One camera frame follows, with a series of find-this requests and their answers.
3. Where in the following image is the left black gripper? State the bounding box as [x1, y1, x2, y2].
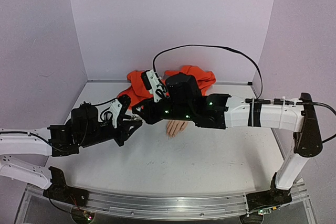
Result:
[80, 120, 142, 150]

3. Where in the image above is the clear nail polish bottle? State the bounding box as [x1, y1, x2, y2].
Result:
[131, 115, 142, 121]

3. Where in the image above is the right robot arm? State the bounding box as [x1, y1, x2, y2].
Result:
[132, 70, 323, 214]

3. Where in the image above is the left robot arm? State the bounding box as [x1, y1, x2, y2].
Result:
[1, 95, 142, 207]

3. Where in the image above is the orange cloth garment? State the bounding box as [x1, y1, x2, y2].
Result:
[118, 65, 216, 109]

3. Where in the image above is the mannequin hand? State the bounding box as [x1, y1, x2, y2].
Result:
[166, 120, 188, 138]

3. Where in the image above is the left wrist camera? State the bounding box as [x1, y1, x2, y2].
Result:
[100, 98, 122, 129]

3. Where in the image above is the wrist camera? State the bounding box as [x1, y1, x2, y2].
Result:
[100, 98, 122, 129]
[141, 70, 167, 103]

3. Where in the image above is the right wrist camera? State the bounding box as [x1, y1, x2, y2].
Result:
[141, 70, 167, 103]

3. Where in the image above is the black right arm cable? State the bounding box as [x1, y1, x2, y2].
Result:
[152, 45, 264, 99]

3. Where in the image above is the aluminium front rail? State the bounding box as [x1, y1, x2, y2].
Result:
[43, 183, 309, 221]

